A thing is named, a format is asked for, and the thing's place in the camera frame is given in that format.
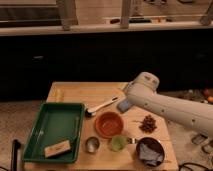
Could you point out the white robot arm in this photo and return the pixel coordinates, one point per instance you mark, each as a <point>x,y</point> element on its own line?
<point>142,92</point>

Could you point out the green plastic cup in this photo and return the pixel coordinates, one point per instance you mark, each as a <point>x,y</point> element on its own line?
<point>118,143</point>

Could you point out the small metal cup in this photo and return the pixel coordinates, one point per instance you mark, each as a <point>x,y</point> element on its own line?
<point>92,144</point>

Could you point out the orange bowl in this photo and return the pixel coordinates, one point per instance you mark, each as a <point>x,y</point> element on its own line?
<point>109,124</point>

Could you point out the green plastic tray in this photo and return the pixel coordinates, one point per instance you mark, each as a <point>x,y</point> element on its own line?
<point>54,123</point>

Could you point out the wooden block sponge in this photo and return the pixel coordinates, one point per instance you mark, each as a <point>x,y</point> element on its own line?
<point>57,149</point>

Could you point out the dark pan with cloth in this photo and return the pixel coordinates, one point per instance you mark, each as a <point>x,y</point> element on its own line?
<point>149,151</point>

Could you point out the spice bottle rack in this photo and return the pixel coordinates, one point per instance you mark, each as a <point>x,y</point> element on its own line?
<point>204,142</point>

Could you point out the black chair frame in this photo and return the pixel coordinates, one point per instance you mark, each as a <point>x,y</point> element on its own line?
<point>16,146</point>

